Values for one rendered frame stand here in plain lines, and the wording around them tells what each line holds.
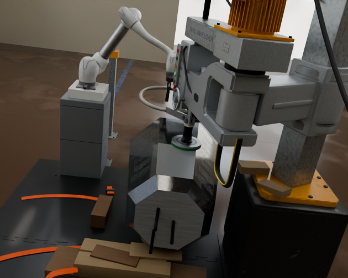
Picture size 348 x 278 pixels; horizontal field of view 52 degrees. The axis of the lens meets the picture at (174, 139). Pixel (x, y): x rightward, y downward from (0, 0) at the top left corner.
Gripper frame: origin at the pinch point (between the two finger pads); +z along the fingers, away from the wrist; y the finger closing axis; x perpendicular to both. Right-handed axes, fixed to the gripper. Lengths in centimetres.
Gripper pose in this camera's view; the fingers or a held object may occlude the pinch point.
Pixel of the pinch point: (167, 97)
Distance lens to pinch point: 337.8
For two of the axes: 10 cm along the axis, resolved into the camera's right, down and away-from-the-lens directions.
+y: -0.2, 5.1, -8.6
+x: 9.9, 1.4, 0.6
